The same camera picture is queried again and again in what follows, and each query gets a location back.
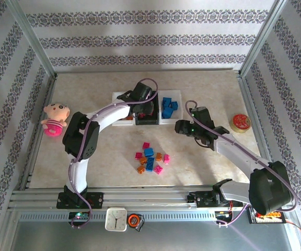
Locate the round red gold tin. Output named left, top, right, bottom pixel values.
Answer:
left=229, top=113, right=252, bottom=134

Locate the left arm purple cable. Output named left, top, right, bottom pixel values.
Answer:
left=68, top=77, right=158, bottom=230

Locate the white plastic container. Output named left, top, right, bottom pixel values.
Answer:
left=157, top=89, right=184, bottom=125
left=111, top=91, right=136, bottom=127

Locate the white square clock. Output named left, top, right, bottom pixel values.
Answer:
left=105, top=207, right=128, bottom=232

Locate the orange wire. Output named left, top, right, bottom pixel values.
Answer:
left=285, top=221, right=301, bottom=240

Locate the black plastic container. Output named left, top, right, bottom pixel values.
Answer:
left=134, top=90, right=160, bottom=126

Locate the grey metal sheet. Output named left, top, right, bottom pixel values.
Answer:
left=9, top=219, right=297, bottom=251

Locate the grey slotted cable duct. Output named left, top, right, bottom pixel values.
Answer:
left=18, top=212, right=219, bottom=222

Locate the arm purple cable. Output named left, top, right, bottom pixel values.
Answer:
left=68, top=77, right=158, bottom=230
left=184, top=100, right=297, bottom=227

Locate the pink plush doll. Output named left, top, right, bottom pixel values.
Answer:
left=40, top=103, right=72, bottom=137

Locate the black power distribution board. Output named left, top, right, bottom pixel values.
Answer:
left=246, top=208, right=287, bottom=225

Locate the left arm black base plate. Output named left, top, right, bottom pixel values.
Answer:
left=56, top=192, right=105, bottom=210

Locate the black wire connector block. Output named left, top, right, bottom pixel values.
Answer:
left=215, top=210, right=232, bottom=219

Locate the aluminium side rail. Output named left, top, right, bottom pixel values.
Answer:
left=18, top=74, right=59, bottom=190
left=238, top=73, right=288, bottom=190

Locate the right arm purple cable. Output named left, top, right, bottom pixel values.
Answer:
left=184, top=100, right=297, bottom=227

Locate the aluminium frame post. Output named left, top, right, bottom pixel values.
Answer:
left=239, top=0, right=290, bottom=78
left=5, top=0, right=57, bottom=79

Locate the aluminium mounting rail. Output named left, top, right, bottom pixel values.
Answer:
left=8, top=186, right=291, bottom=211

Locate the small lit circuit board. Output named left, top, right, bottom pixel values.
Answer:
left=68, top=212, right=90, bottom=221

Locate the orange black tape measure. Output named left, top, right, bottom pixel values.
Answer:
left=128, top=213, right=145, bottom=232

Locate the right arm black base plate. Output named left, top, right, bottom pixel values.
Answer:
left=187, top=189, right=244, bottom=209

